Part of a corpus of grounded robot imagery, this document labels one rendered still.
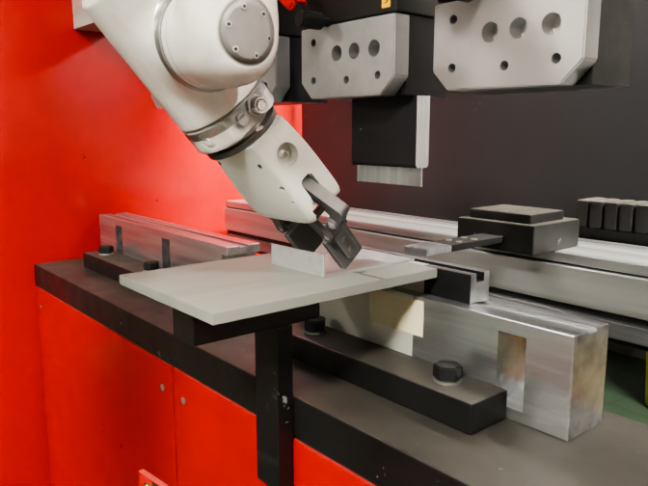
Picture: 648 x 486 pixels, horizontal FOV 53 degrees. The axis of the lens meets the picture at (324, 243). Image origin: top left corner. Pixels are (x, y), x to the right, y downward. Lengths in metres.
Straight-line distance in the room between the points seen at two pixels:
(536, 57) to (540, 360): 0.26
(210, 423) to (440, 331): 0.32
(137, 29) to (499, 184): 0.86
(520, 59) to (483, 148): 0.70
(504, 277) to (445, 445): 0.40
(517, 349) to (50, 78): 1.07
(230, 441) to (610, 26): 0.58
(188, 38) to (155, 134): 1.04
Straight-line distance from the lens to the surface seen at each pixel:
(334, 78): 0.74
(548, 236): 0.87
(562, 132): 1.19
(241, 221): 1.42
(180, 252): 1.10
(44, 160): 1.43
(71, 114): 1.45
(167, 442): 0.97
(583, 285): 0.88
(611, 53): 0.60
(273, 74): 0.83
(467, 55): 0.61
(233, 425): 0.79
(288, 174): 0.58
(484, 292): 0.68
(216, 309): 0.52
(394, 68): 0.67
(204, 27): 0.47
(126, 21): 0.54
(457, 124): 1.31
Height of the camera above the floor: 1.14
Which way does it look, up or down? 10 degrees down
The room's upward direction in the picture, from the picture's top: straight up
